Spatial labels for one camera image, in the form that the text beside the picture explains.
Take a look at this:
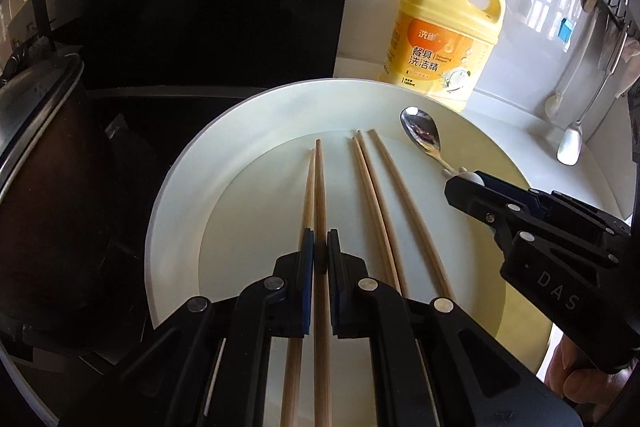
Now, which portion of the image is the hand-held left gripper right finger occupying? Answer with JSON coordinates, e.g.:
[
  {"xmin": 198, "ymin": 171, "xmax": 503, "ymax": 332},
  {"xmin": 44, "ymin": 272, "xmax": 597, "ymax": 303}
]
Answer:
[{"xmin": 327, "ymin": 231, "xmax": 586, "ymax": 427}]

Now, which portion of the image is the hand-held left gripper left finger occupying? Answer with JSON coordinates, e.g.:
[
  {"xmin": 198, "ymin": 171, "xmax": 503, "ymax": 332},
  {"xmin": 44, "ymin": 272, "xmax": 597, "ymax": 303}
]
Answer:
[{"xmin": 60, "ymin": 229, "xmax": 317, "ymax": 427}]

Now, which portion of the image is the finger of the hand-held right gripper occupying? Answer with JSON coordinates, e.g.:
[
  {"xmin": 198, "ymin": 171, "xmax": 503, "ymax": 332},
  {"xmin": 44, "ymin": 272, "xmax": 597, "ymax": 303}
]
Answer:
[
  {"xmin": 444, "ymin": 175, "xmax": 547, "ymax": 254},
  {"xmin": 481, "ymin": 176, "xmax": 632, "ymax": 239}
]

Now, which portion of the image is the teal handled metal spoon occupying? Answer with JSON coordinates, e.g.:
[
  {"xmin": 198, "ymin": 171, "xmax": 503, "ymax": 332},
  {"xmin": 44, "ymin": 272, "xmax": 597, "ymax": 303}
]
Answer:
[{"xmin": 399, "ymin": 106, "xmax": 486, "ymax": 188}]

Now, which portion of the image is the white round plastic basin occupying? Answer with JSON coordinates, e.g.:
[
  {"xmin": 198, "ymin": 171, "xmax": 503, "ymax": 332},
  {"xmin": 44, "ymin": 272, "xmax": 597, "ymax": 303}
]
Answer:
[{"xmin": 143, "ymin": 78, "xmax": 553, "ymax": 427}]

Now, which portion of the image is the person's right hand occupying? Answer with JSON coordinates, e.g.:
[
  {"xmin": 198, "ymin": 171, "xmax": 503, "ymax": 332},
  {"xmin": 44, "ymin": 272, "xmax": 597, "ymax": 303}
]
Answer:
[{"xmin": 545, "ymin": 334, "xmax": 632, "ymax": 409}]

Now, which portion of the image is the metal spatula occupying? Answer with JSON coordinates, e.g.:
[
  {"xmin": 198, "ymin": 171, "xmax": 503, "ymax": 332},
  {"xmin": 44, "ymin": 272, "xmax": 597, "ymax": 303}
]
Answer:
[{"xmin": 556, "ymin": 27, "xmax": 628, "ymax": 166}]

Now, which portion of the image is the white plastic ladle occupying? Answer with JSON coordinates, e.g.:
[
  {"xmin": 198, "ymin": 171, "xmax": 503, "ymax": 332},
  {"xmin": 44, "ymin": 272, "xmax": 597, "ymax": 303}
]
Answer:
[{"xmin": 546, "ymin": 7, "xmax": 601, "ymax": 116}]

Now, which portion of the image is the yellow dish soap bottle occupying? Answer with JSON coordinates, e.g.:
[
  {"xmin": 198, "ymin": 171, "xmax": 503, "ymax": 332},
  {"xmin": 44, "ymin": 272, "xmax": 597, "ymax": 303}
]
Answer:
[{"xmin": 377, "ymin": 0, "xmax": 505, "ymax": 112}]

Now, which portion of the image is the pale hanging cloth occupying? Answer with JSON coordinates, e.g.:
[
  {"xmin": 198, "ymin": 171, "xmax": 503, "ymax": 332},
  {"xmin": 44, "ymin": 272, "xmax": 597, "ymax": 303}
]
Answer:
[{"xmin": 617, "ymin": 39, "xmax": 640, "ymax": 98}]

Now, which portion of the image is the dark brown cooking pot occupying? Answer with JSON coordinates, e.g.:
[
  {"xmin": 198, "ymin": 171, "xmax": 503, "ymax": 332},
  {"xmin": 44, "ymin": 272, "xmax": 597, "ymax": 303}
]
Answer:
[{"xmin": 0, "ymin": 97, "xmax": 151, "ymax": 348}]

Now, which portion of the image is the black gas stove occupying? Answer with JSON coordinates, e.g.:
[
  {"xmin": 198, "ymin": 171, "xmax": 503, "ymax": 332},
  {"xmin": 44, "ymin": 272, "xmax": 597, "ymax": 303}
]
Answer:
[{"xmin": 0, "ymin": 0, "xmax": 361, "ymax": 358}]

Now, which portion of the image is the metal pot lid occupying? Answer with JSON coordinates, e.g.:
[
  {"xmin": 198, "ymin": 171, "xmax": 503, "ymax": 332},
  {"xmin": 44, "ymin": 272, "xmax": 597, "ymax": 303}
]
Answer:
[{"xmin": 0, "ymin": 52, "xmax": 85, "ymax": 188}]

